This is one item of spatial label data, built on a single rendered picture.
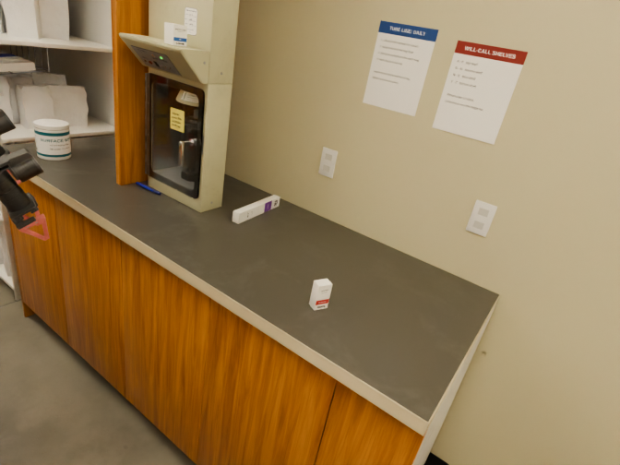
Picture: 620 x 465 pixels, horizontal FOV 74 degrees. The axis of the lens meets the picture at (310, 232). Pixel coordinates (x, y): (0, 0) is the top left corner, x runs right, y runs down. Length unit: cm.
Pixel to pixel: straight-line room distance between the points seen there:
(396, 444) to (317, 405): 22
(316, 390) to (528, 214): 86
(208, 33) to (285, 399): 114
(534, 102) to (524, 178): 23
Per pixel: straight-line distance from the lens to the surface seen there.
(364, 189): 165
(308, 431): 126
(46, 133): 209
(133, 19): 176
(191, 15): 155
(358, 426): 113
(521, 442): 189
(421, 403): 101
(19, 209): 133
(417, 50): 154
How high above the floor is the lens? 162
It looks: 25 degrees down
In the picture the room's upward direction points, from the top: 11 degrees clockwise
